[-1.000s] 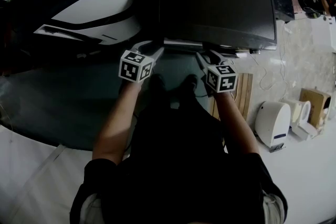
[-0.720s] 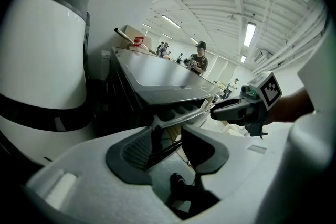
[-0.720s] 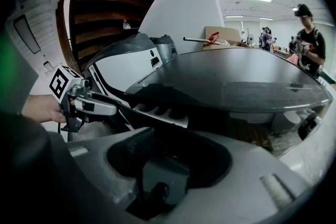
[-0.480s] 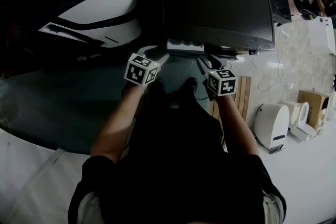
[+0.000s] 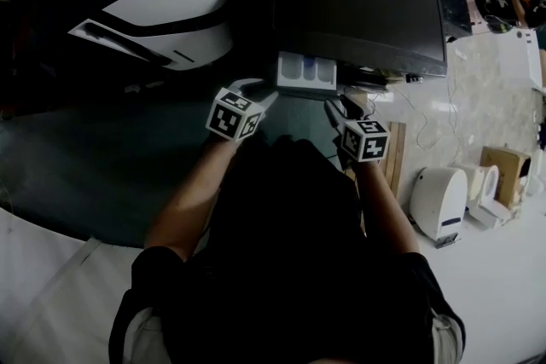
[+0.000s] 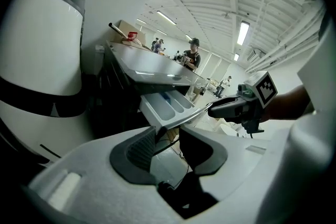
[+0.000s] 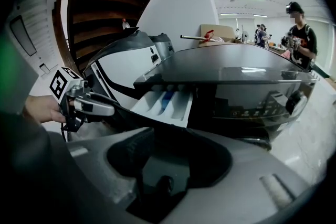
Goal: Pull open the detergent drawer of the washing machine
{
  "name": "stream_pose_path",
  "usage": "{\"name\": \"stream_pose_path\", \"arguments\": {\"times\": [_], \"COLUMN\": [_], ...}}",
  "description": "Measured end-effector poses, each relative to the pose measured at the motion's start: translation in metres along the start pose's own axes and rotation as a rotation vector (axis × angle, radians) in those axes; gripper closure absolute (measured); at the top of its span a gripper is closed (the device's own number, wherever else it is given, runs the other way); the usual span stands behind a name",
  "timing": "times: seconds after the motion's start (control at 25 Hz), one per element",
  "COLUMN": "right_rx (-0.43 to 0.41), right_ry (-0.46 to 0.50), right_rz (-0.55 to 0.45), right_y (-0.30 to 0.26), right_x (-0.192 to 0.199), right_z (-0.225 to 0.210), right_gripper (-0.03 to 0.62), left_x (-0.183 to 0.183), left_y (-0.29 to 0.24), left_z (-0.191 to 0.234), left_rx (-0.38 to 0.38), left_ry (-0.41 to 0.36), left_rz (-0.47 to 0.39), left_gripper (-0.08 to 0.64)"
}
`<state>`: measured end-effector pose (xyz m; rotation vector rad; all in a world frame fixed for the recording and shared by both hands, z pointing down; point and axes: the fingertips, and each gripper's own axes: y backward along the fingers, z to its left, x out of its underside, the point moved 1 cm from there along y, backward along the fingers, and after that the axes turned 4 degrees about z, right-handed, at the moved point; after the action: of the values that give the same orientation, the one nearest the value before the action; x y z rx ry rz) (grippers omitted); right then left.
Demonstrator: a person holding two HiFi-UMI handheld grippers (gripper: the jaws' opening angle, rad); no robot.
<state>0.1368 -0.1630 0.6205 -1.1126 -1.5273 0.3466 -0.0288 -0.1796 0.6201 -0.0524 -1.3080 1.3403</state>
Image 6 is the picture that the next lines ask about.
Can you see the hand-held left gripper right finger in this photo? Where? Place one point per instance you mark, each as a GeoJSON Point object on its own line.
{"type": "Point", "coordinates": [236, 165]}

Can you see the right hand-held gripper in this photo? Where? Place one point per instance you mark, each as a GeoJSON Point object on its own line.
{"type": "Point", "coordinates": [260, 91]}

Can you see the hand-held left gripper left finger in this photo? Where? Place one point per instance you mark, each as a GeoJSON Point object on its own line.
{"type": "Point", "coordinates": [105, 191]}

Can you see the white detergent drawer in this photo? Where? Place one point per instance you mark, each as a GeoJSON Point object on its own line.
{"type": "Point", "coordinates": [160, 108]}

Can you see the person's right forearm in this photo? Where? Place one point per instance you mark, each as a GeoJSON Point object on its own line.
{"type": "Point", "coordinates": [286, 105]}

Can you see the large open cardboard box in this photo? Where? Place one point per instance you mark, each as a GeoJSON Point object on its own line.
{"type": "Point", "coordinates": [128, 27]}

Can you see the long ceiling light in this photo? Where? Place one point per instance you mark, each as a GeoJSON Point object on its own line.
{"type": "Point", "coordinates": [236, 57]}
{"type": "Point", "coordinates": [166, 17]}
{"type": "Point", "coordinates": [244, 32]}
{"type": "Point", "coordinates": [188, 37]}

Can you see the white ceiling pipes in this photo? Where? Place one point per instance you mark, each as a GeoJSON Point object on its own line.
{"type": "Point", "coordinates": [286, 44]}

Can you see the black washing machine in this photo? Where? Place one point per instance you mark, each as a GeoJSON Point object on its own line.
{"type": "Point", "coordinates": [147, 63]}

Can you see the metal tube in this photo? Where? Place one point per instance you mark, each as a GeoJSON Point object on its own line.
{"type": "Point", "coordinates": [116, 29]}

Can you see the white and black rounded appliance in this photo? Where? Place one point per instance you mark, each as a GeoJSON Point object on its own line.
{"type": "Point", "coordinates": [39, 47]}

